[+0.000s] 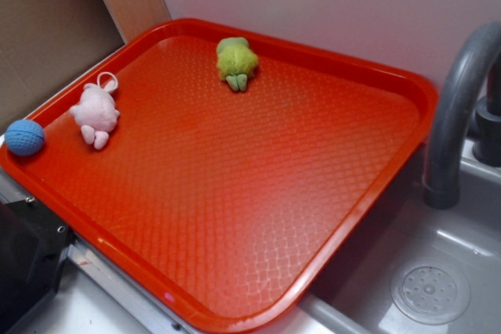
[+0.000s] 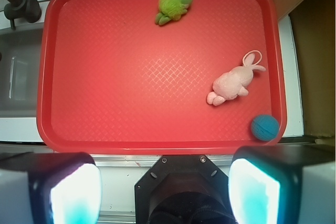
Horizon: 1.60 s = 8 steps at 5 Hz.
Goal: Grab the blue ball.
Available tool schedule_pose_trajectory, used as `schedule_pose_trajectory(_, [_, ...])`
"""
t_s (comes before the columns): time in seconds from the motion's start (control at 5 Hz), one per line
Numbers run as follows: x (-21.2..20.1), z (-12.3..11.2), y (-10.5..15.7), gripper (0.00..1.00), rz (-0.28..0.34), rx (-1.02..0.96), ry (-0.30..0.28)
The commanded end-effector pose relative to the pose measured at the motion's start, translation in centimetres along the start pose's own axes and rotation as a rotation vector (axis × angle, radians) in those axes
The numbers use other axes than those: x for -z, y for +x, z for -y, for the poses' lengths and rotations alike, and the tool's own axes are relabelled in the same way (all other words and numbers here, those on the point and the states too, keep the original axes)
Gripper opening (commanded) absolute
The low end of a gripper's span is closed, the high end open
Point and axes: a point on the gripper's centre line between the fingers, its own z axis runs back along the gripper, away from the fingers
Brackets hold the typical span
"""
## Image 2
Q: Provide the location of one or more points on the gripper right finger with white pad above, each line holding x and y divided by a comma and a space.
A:
283, 184

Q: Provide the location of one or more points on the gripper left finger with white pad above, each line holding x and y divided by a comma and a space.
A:
50, 188

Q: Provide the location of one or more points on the grey sink faucet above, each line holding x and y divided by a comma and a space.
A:
29, 10

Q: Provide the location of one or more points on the grey toy sink basin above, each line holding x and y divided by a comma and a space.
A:
20, 60

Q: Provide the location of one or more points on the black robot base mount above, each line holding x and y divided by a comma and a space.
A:
183, 189

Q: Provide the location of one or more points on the red plastic tray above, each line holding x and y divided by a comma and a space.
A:
111, 81

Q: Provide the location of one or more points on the blue ball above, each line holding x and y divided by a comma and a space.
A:
264, 127

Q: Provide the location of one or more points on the pink plush bunny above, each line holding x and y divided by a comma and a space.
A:
234, 83

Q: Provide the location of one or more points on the green plush toy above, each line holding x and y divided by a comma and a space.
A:
171, 10

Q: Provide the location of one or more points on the brown cardboard panel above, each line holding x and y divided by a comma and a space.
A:
313, 27

